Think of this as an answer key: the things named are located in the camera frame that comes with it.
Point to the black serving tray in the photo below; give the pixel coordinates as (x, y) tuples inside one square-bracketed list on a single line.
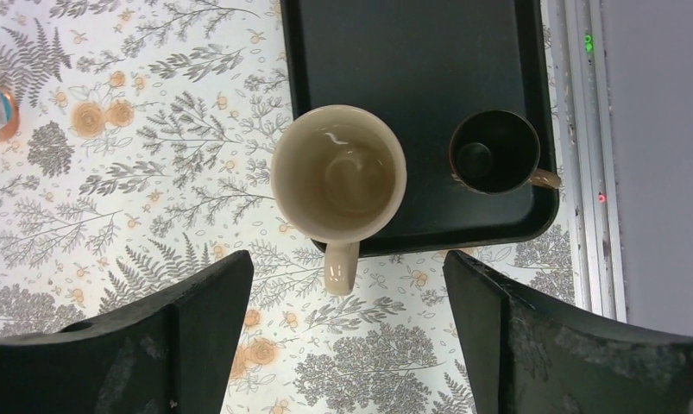
[(423, 67)]

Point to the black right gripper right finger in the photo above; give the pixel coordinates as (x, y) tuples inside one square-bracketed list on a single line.
[(528, 352)]

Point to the cream floral mug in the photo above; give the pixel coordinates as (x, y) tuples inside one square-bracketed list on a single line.
[(338, 175)]

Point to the brown striped small mug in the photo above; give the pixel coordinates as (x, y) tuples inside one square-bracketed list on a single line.
[(497, 151)]

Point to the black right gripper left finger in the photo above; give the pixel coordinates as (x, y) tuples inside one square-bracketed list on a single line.
[(170, 352)]

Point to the aluminium frame rail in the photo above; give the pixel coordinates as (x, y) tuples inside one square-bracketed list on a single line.
[(584, 116)]

